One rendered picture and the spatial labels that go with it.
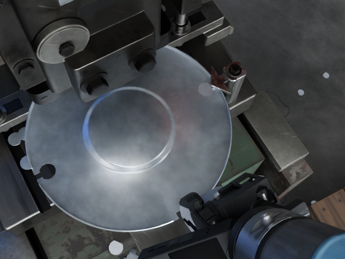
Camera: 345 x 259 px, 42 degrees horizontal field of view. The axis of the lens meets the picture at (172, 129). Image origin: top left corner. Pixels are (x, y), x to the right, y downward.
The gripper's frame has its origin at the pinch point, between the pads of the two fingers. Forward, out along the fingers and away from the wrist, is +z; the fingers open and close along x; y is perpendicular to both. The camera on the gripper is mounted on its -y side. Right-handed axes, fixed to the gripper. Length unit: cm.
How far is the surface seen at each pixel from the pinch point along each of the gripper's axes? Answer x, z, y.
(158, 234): -0.5, 1.4, -4.0
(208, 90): 12.1, 7.0, 13.2
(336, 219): -31, 34, 36
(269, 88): -6, 85, 61
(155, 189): 4.3, 3.4, -1.2
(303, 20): 8, 91, 88
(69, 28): 25.8, -12.8, -3.1
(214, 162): 3.4, 2.9, 7.7
